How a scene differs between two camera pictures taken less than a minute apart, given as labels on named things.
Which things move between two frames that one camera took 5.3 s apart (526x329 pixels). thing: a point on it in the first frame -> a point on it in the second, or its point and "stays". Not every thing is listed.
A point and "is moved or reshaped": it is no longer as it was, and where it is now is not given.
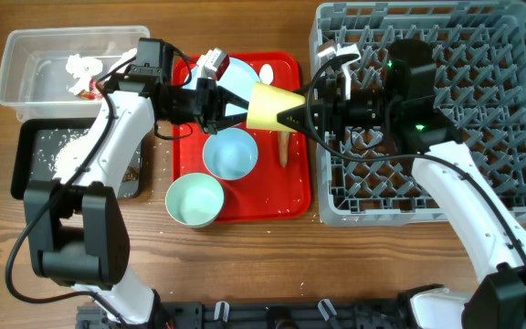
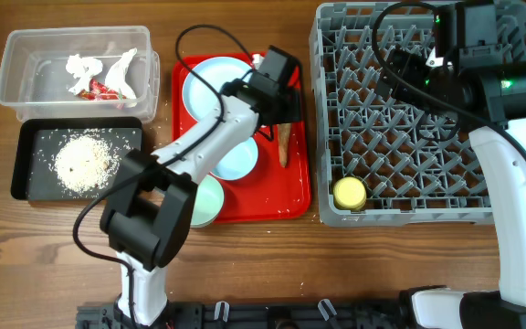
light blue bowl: x=230 y=154 stays
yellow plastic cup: x=266 y=102 is moved or reshaped
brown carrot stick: x=284 y=138 stays
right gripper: x=330 y=108 -> x=411 y=66
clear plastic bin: x=35 y=77 stays
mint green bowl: x=194 y=199 stays
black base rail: x=257 y=314 stays
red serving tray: x=278 y=186 stays
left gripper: x=209 y=108 -> x=292 y=105
